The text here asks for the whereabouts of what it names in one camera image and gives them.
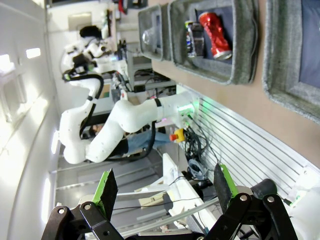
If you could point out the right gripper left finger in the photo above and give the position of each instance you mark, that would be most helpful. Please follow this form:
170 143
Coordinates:
107 195

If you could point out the large rectangular ceiling light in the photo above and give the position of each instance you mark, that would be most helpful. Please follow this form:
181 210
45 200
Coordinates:
6 65

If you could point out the slotted aluminium table frame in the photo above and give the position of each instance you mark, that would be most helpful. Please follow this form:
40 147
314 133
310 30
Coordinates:
250 145

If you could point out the small rectangular ceiling light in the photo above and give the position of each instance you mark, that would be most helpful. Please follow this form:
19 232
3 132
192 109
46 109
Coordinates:
33 53

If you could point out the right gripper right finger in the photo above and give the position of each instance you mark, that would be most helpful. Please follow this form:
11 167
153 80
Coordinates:
225 190

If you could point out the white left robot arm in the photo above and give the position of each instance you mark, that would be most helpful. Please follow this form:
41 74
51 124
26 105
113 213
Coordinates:
135 115

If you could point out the yellow red emergency stop button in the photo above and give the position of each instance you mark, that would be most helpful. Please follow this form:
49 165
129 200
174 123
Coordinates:
178 135

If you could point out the crushed red can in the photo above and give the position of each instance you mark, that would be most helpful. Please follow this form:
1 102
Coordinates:
216 35

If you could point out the crushed black Pepsi can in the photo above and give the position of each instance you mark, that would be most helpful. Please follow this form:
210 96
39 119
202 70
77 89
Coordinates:
193 40

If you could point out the grey fabric basket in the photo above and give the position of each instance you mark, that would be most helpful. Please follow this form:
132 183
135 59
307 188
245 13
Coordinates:
240 50
282 62
165 37

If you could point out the seated person in jeans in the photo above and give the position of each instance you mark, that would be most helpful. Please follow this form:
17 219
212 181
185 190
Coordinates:
142 141

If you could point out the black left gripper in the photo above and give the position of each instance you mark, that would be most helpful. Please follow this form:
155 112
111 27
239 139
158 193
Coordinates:
80 62

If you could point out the white frame stand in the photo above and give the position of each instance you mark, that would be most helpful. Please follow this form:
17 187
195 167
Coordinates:
172 170

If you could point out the clear plastic bottle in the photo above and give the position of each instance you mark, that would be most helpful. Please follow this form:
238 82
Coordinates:
150 38

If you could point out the brown board with frame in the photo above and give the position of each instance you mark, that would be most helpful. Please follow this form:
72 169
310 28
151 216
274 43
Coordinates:
106 91

